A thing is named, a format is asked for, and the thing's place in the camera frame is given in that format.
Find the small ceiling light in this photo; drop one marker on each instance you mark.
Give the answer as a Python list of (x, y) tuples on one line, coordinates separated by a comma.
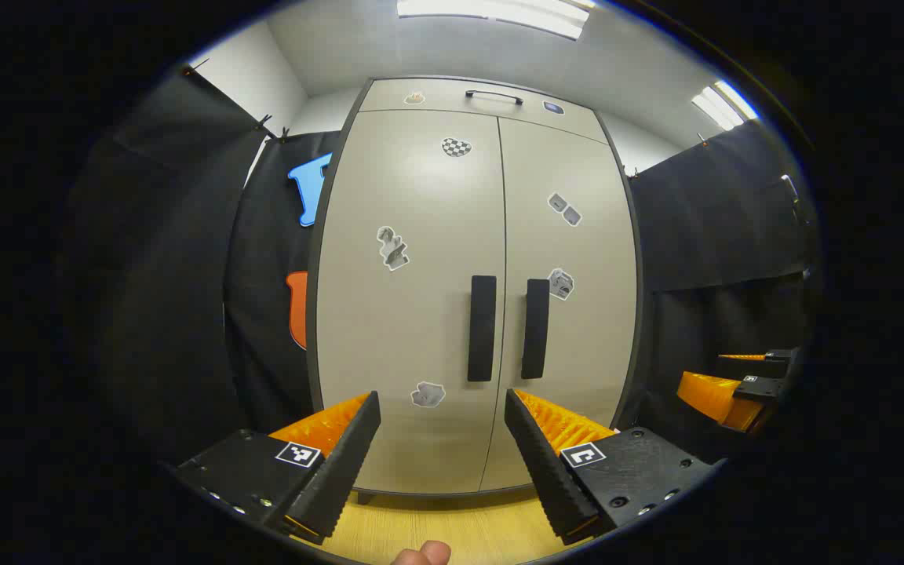
[(723, 103)]

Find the black backdrop cloth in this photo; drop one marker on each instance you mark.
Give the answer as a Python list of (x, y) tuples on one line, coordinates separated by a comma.
[(719, 235), (185, 275)]

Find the beige cabinet door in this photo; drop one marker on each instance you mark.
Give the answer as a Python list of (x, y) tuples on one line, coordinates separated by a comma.
[(413, 314), (577, 329)]

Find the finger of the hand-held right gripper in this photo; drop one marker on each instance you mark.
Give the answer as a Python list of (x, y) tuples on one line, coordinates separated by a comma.
[(766, 362), (715, 396)]

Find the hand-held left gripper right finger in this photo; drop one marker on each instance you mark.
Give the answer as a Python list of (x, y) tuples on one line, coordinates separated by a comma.
[(550, 471)]

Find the beige cabinet drawer front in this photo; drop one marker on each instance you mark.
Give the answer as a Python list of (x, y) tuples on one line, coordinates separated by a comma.
[(436, 98)]

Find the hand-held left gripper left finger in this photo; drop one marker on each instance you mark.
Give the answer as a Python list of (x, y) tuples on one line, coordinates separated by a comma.
[(342, 463)]

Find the long ceiling light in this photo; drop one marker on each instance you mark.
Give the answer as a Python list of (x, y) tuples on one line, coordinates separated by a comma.
[(491, 12)]

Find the beige double-door shoe cabinet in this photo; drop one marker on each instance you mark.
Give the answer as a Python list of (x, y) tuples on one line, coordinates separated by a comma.
[(421, 196)]

